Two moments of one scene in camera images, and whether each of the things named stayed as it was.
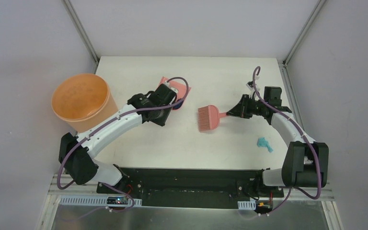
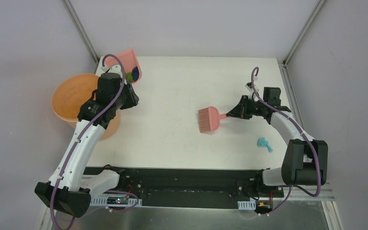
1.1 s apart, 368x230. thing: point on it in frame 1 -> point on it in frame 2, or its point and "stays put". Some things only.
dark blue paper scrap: [178, 106] -> [135, 73]
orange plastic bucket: [83, 100] stays put
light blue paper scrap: [262, 142] stays put
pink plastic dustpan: [182, 94] -> [129, 61]
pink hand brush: [208, 117] stays put
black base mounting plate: [185, 188] stays put
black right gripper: [241, 109] stays put
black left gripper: [172, 98] -> [131, 96]
